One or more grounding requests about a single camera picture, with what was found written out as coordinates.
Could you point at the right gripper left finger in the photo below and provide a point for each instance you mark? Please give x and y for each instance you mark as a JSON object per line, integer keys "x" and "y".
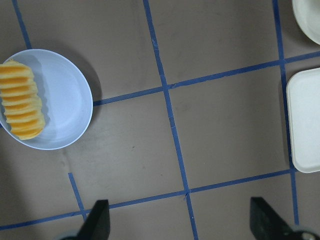
{"x": 97, "y": 226}

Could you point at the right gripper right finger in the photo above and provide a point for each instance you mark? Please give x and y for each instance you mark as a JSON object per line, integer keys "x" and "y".
{"x": 266, "y": 224}

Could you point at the blue plate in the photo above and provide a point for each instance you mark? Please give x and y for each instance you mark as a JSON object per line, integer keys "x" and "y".
{"x": 67, "y": 101}

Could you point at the spiral bread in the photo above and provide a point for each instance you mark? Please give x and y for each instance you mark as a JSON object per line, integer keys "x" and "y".
{"x": 20, "y": 100}

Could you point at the white plate with lemon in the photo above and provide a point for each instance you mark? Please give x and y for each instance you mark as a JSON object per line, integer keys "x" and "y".
{"x": 307, "y": 16}

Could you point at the cream tray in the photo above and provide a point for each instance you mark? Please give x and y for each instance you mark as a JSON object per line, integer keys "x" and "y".
{"x": 303, "y": 103}

